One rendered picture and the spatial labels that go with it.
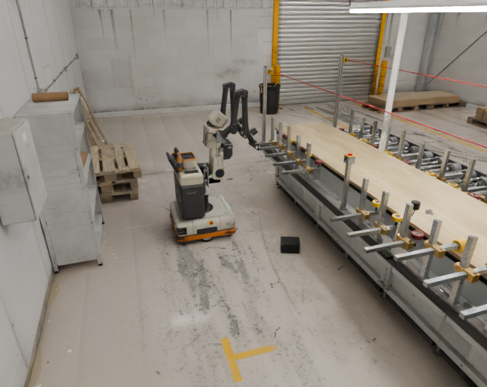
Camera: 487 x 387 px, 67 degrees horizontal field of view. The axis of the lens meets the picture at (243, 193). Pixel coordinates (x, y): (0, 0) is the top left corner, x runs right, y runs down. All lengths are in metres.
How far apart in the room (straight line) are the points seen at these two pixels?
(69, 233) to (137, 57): 6.53
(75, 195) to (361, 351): 2.75
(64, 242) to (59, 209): 0.35
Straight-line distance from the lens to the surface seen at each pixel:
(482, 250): 2.89
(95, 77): 9.82
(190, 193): 3.90
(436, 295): 2.70
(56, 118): 3.48
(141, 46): 9.75
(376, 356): 3.16
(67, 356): 3.27
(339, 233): 4.09
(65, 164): 3.60
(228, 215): 4.12
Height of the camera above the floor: 2.28
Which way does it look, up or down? 26 degrees down
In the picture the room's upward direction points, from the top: straight up
